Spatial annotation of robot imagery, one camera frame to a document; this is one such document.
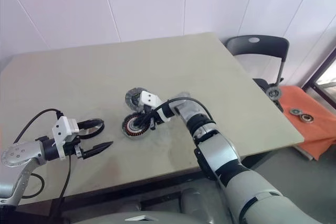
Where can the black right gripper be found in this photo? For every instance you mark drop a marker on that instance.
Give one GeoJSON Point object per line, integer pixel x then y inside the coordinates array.
{"type": "Point", "coordinates": [152, 117]}

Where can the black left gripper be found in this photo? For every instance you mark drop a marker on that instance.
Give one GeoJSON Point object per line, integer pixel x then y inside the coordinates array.
{"type": "Point", "coordinates": [72, 148]}

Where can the round silver motor housing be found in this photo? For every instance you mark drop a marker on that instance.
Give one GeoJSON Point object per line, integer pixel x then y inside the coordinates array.
{"type": "Point", "coordinates": [131, 136]}

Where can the round silver motor lid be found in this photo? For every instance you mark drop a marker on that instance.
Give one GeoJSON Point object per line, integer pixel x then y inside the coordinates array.
{"type": "Point", "coordinates": [129, 99]}

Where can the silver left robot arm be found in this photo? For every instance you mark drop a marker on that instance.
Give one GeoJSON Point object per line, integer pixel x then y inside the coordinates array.
{"type": "Point", "coordinates": [18, 153]}

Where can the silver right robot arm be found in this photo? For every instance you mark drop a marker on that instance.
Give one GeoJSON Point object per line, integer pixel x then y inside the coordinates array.
{"type": "Point", "coordinates": [218, 153]}

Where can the large grey bearing wheel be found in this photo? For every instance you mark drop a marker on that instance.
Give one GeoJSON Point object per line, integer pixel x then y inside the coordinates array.
{"type": "Point", "coordinates": [273, 93]}

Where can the black folding chair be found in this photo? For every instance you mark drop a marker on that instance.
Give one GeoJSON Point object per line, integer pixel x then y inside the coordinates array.
{"type": "Point", "coordinates": [262, 45]}

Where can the orange cloth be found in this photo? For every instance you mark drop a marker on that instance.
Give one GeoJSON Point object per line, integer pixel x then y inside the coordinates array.
{"type": "Point", "coordinates": [309, 134]}

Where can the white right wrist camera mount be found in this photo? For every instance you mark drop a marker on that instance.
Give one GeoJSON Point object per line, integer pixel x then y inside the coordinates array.
{"type": "Point", "coordinates": [149, 98]}

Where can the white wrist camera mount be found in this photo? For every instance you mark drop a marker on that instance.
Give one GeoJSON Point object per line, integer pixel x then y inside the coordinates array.
{"type": "Point", "coordinates": [149, 98]}
{"type": "Point", "coordinates": [61, 129]}

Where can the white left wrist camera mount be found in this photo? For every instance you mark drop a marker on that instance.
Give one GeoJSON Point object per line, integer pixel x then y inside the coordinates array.
{"type": "Point", "coordinates": [61, 129]}

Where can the dark window frame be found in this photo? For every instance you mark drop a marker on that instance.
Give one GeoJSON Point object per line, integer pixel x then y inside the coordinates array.
{"type": "Point", "coordinates": [323, 70]}

